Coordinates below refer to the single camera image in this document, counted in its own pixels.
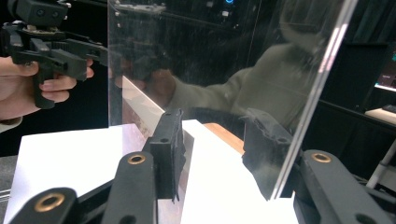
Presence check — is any clear acrylic frame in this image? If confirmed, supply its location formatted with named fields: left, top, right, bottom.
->
left=106, top=0, right=359, bottom=200

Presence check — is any white stand leg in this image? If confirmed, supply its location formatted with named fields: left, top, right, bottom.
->
left=365, top=148, right=396, bottom=190

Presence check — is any lit monitor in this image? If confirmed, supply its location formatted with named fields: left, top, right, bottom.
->
left=375, top=52, right=396, bottom=93

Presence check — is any white paper sheet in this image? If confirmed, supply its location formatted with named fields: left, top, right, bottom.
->
left=3, top=119, right=300, bottom=224

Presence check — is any wooden table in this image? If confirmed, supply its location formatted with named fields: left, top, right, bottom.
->
left=202, top=121, right=246, bottom=156

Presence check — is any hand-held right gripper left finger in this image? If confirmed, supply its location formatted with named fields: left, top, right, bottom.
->
left=149, top=107, right=187, bottom=203

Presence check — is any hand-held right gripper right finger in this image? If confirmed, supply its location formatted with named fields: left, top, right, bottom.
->
left=242, top=107, right=296, bottom=202

